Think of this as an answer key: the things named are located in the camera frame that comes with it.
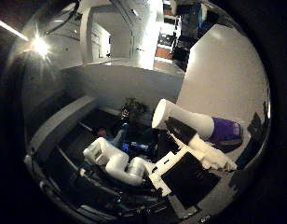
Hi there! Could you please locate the person in blue shirt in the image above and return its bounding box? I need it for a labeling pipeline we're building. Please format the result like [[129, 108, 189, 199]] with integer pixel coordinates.
[[93, 122, 132, 150]]

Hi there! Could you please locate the potted green plant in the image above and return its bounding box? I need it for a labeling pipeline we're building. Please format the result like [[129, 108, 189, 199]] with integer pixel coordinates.
[[119, 96, 149, 125]]

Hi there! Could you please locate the bright ceiling lamp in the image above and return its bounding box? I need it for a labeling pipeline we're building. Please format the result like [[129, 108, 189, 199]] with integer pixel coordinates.
[[28, 34, 54, 60]]

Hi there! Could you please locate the thick black cable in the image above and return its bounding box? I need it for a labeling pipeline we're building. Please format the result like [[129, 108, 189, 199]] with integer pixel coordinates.
[[45, 0, 82, 35]]

